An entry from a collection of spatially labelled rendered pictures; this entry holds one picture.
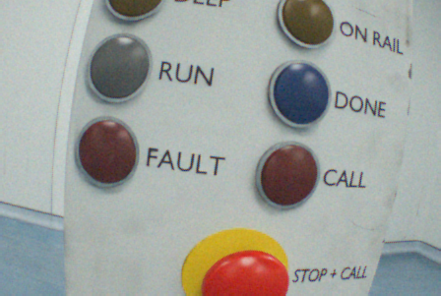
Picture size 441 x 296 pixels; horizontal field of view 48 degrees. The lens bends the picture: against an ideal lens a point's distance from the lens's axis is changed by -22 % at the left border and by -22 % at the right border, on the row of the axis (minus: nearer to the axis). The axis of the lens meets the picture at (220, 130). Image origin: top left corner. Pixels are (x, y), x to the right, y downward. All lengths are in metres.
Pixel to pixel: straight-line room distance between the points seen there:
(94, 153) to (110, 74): 0.03
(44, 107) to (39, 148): 0.28
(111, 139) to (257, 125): 0.06
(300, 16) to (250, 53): 0.03
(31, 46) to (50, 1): 0.35
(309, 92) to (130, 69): 0.08
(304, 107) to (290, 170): 0.03
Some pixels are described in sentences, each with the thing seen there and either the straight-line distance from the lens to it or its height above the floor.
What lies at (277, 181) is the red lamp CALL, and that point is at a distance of 0.26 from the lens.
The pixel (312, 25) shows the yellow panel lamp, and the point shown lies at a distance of 0.26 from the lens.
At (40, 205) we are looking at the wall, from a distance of 3.96.
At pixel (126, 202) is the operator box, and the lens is 0.26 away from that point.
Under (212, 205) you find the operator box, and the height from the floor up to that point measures 1.01.
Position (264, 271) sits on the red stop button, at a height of 0.98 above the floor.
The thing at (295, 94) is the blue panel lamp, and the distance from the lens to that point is 0.26.
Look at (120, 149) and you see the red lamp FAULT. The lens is 0.25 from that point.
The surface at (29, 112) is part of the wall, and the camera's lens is 3.88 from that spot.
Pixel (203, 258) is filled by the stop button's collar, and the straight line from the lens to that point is 0.27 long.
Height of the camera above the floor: 1.05
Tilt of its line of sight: 3 degrees down
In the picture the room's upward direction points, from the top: 8 degrees clockwise
